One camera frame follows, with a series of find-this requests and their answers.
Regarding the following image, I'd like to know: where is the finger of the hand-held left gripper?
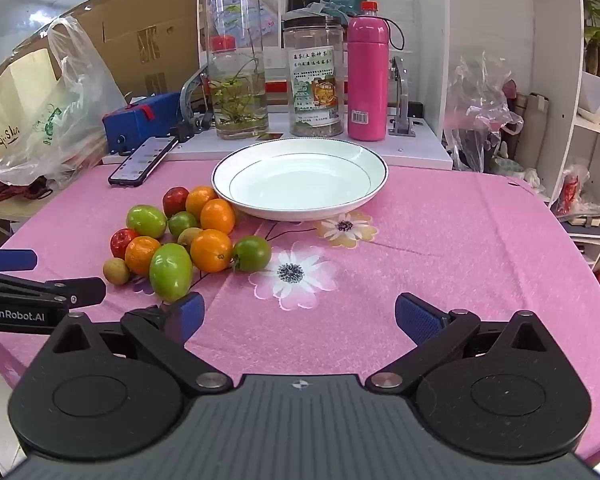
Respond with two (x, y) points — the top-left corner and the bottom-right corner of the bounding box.
(0, 249), (38, 272)
(50, 277), (107, 307)

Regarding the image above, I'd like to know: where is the small red apple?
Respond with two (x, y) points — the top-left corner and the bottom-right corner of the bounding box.
(110, 228), (140, 260)
(162, 186), (191, 218)

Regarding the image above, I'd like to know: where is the grey metal bracket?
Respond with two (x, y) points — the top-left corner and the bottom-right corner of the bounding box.
(387, 55), (423, 136)
(180, 64), (216, 126)

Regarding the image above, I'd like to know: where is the pink water bottle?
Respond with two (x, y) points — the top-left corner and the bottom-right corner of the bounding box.
(347, 1), (406, 142)

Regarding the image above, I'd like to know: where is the red and black cloth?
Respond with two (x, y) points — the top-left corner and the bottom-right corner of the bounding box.
(0, 175), (56, 207)

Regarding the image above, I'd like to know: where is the black clamp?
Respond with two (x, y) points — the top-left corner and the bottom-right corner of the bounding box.
(170, 119), (213, 142)

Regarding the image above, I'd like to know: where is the tan longan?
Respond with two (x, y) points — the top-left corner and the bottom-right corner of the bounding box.
(177, 227), (203, 251)
(102, 257), (131, 286)

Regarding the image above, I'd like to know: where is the crumpled clear plastic bag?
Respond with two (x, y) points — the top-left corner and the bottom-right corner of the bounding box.
(442, 52), (525, 173)

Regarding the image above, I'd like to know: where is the white ceramic plate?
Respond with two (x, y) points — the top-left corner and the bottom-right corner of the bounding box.
(211, 137), (389, 222)

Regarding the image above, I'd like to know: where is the blue plastic case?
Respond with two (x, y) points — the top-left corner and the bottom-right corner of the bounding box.
(102, 91), (193, 157)

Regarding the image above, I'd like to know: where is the brown cardboard box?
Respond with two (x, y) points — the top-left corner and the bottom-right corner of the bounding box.
(55, 0), (203, 106)

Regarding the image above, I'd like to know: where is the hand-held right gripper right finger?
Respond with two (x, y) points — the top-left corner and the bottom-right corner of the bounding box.
(365, 292), (556, 396)

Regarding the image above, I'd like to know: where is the green water plant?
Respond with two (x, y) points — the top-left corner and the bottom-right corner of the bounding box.
(214, 25), (267, 128)

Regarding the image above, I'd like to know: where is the white shelf unit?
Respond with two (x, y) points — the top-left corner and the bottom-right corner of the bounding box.
(530, 0), (600, 271)

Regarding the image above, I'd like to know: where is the beige paper bag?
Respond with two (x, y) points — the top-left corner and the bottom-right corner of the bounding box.
(0, 49), (58, 166)

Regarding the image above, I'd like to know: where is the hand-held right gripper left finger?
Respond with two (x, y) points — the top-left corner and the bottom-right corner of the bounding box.
(47, 291), (233, 396)

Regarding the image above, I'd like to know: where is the pink floral tablecloth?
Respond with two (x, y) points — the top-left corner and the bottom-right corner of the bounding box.
(0, 160), (600, 466)

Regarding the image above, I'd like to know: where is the clear printed plastic bag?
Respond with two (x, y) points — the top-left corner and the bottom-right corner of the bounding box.
(0, 15), (126, 188)

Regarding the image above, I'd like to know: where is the large green jujube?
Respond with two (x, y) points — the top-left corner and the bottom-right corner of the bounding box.
(149, 243), (194, 303)

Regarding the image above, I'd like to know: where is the green tomato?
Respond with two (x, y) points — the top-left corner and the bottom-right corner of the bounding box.
(231, 235), (272, 273)

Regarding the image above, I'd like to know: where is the small green jujube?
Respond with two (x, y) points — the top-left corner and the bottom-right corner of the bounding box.
(167, 210), (199, 238)

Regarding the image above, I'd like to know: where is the tall glass vase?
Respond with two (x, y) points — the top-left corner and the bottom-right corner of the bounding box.
(200, 0), (272, 141)

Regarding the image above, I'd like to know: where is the clear labelled plastic jar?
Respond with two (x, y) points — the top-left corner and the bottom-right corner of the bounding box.
(281, 10), (346, 138)

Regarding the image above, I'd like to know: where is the black smartphone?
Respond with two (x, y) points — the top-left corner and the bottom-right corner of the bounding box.
(108, 135), (178, 188)

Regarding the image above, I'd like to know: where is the small bag with red contents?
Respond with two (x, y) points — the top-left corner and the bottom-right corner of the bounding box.
(552, 162), (600, 221)

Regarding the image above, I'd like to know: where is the white plant pot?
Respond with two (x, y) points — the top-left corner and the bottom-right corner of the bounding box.
(577, 71), (600, 117)

